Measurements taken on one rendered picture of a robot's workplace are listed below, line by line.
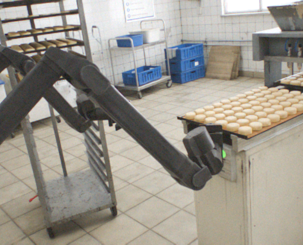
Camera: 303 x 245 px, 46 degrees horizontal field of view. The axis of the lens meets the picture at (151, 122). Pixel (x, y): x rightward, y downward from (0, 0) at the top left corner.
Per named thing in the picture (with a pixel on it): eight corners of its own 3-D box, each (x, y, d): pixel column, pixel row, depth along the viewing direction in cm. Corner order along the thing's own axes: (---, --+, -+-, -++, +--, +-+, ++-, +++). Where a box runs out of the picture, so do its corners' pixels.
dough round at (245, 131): (242, 130, 138) (242, 125, 138) (254, 131, 135) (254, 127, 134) (236, 134, 135) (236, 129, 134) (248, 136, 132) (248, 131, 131)
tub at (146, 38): (143, 40, 604) (141, 28, 598) (162, 40, 576) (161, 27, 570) (128, 43, 579) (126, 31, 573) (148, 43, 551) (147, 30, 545)
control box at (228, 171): (197, 161, 163) (194, 133, 158) (237, 178, 144) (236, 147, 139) (191, 164, 161) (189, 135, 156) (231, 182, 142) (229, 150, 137)
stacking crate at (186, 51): (187, 54, 662) (186, 43, 656) (203, 54, 634) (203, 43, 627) (164, 60, 625) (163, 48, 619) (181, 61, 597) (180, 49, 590)
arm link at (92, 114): (87, 115, 157) (84, 124, 153) (83, 103, 153) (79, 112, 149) (102, 114, 156) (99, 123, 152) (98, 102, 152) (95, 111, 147)
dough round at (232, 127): (237, 132, 137) (237, 127, 136) (225, 131, 139) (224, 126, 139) (241, 128, 141) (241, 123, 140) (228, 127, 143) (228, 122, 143)
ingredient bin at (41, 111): (26, 134, 451) (12, 75, 426) (11, 125, 499) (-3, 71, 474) (65, 122, 481) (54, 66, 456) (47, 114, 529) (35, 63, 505)
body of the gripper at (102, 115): (116, 121, 155) (100, 122, 157) (113, 99, 152) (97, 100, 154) (113, 127, 149) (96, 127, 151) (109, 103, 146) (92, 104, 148)
